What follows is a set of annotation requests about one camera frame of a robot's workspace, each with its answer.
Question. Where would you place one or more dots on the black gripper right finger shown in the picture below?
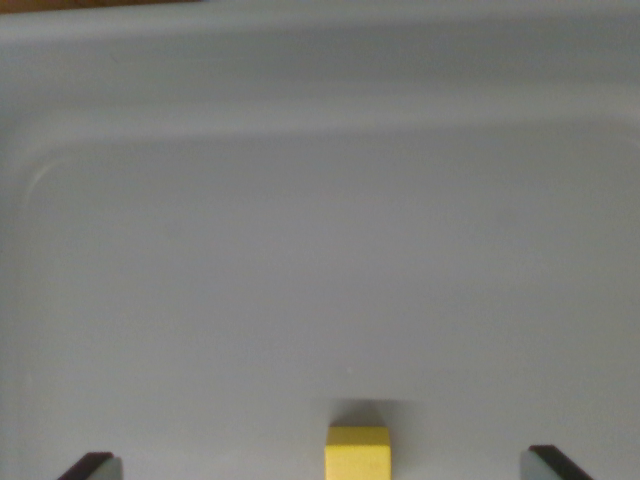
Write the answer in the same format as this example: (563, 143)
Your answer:
(547, 465)

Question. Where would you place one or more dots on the yellow cube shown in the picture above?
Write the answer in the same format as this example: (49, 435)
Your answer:
(357, 455)

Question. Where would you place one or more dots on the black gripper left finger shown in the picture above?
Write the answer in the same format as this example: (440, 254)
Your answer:
(95, 467)

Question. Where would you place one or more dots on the grey plastic bin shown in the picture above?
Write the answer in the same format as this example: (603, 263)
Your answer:
(320, 225)

